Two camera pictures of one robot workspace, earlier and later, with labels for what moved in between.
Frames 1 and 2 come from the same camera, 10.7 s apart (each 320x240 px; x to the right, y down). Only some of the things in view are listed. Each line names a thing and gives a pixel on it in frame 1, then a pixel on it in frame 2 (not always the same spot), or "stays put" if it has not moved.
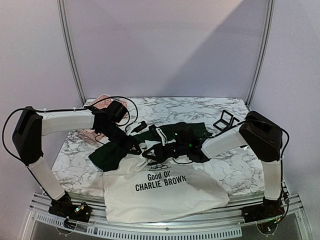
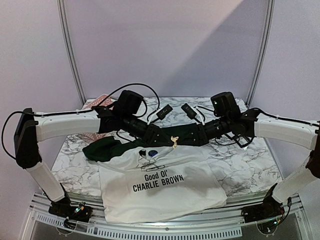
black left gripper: (129, 144) to (156, 131)
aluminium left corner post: (69, 51) stays put
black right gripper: (164, 149) to (202, 131)
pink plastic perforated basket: (89, 134) stays put
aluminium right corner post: (270, 23) stays put
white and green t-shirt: (167, 180) stays put
